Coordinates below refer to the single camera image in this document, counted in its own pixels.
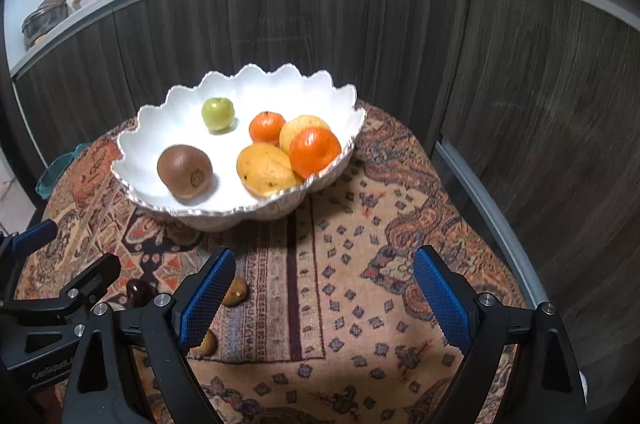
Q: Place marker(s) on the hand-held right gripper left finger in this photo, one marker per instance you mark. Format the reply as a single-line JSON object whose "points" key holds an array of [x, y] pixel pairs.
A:
{"points": [[207, 299]]}

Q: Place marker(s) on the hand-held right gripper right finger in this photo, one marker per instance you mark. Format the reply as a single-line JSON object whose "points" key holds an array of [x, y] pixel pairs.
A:
{"points": [[442, 299]]}

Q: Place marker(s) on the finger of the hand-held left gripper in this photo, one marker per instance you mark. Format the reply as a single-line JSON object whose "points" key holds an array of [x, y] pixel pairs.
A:
{"points": [[86, 281], [35, 236]]}

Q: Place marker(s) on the small brown kiwi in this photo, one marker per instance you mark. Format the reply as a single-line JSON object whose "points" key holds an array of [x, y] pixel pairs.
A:
{"points": [[236, 291], [206, 345]]}

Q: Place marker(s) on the dark plum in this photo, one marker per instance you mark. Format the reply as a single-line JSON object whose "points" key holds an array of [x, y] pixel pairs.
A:
{"points": [[138, 294]]}

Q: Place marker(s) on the large brown kiwi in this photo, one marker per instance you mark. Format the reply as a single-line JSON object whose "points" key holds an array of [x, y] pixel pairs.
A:
{"points": [[182, 168]]}

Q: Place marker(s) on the yellow mango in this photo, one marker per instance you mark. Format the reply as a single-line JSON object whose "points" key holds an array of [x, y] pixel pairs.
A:
{"points": [[262, 174]]}

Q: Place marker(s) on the white scalloped bowl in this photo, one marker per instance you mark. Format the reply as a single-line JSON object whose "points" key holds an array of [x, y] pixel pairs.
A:
{"points": [[150, 138]]}

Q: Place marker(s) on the orange tangerine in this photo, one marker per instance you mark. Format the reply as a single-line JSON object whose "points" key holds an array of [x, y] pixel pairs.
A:
{"points": [[315, 152], [266, 127]]}

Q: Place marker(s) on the green apple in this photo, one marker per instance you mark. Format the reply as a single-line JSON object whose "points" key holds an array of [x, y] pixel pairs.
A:
{"points": [[217, 114]]}

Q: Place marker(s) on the yellow lemon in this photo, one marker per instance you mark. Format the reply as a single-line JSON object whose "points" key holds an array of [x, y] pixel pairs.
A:
{"points": [[302, 127]]}

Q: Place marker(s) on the bin with teal bag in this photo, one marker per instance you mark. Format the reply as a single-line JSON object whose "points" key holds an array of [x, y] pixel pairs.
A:
{"points": [[55, 174]]}

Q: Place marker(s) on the grey cabinet plinth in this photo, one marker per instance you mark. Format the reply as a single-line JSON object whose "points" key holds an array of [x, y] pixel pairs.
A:
{"points": [[485, 214]]}

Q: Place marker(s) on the patterned paisley tablecloth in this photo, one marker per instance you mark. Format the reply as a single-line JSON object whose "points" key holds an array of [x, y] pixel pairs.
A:
{"points": [[340, 279]]}

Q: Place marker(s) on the stack of metal pots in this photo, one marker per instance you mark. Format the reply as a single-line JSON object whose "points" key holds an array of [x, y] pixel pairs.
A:
{"points": [[45, 21]]}

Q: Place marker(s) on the dark wood kitchen cabinets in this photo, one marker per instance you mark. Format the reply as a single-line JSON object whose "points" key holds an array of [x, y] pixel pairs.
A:
{"points": [[500, 78]]}

